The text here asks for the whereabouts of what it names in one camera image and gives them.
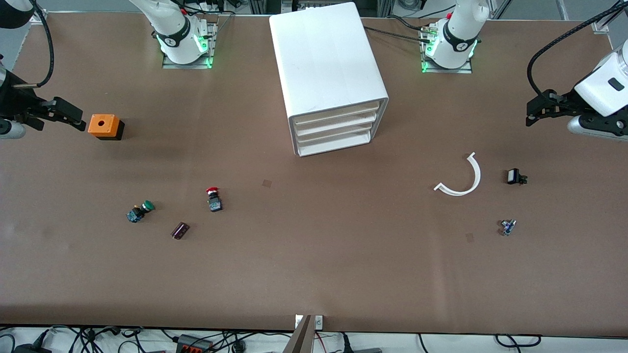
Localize white drawer cabinet housing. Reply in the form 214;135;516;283
269;1;390;157

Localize black tangled floor cables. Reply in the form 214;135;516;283
47;326;177;353

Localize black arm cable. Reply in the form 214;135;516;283
13;0;55;89
527;4;628;97

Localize white curved plastic strip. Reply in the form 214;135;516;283
434;152;482;197

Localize black base supply cables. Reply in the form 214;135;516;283
364;16;435;45

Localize green push button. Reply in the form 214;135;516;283
126;200;156;224

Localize orange and black button box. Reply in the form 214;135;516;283
88;114;125;141

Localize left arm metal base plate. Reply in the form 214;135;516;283
420;25;474;75

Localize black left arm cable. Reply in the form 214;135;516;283
527;4;628;97

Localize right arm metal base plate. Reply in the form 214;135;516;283
162;22;218;70

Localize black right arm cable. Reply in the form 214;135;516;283
13;0;55;89

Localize black power strip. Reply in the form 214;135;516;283
176;334;214;353

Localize black looped floor cable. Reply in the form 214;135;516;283
495;334;543;349

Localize brown camera stand post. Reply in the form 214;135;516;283
283;315;315;353

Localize white plastic drawer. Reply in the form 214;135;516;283
293;112;378;135
289;100;382;124
296;131;372;157
294;123;375;145

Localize black power plug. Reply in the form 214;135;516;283
14;329;52;353

